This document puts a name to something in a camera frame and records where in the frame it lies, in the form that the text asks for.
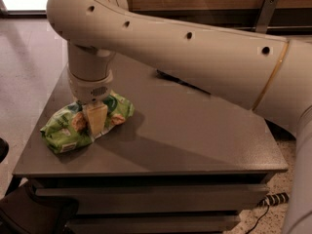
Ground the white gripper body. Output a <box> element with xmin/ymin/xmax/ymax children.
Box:
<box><xmin>67</xmin><ymin>65</ymin><xmax>113</xmax><ymax>103</ymax></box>

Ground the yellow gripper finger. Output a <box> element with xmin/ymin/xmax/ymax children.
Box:
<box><xmin>83</xmin><ymin>101</ymin><xmax>108</xmax><ymax>137</ymax></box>

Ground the green rice chip bag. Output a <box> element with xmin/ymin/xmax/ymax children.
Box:
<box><xmin>40</xmin><ymin>92</ymin><xmax>135</xmax><ymax>154</ymax></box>

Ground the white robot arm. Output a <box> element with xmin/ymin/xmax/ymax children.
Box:
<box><xmin>46</xmin><ymin>0</ymin><xmax>312</xmax><ymax>234</ymax></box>

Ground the blue kettle chip bag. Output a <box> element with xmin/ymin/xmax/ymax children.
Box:
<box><xmin>156</xmin><ymin>69</ymin><xmax>210</xmax><ymax>95</ymax></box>

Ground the upper grey drawer front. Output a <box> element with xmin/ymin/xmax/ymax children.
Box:
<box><xmin>36</xmin><ymin>184</ymin><xmax>268</xmax><ymax>215</ymax></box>

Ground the grey drawer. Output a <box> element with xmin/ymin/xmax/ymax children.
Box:
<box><xmin>67</xmin><ymin>215</ymin><xmax>240</xmax><ymax>234</ymax></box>
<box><xmin>36</xmin><ymin>184</ymin><xmax>268</xmax><ymax>215</ymax></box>

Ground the black round object at edge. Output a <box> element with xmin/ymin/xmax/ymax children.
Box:
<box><xmin>0</xmin><ymin>138</ymin><xmax>9</xmax><ymax>163</ymax></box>

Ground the grey drawer cabinet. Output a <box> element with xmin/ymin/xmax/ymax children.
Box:
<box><xmin>14</xmin><ymin>56</ymin><xmax>288</xmax><ymax>220</ymax></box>

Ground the lower grey drawer front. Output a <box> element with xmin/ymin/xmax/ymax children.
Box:
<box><xmin>67</xmin><ymin>215</ymin><xmax>240</xmax><ymax>234</ymax></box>

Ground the dark chair seat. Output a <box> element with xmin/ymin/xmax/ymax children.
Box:
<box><xmin>0</xmin><ymin>182</ymin><xmax>79</xmax><ymax>234</ymax></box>

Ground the white power strip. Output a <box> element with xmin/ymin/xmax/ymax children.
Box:
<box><xmin>257</xmin><ymin>192</ymin><xmax>290</xmax><ymax>207</ymax></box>

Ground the black power cable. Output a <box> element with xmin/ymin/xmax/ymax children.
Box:
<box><xmin>245</xmin><ymin>204</ymin><xmax>271</xmax><ymax>234</ymax></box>

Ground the right metal wall bracket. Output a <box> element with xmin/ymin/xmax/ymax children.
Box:
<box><xmin>254</xmin><ymin>0</ymin><xmax>279</xmax><ymax>34</ymax></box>

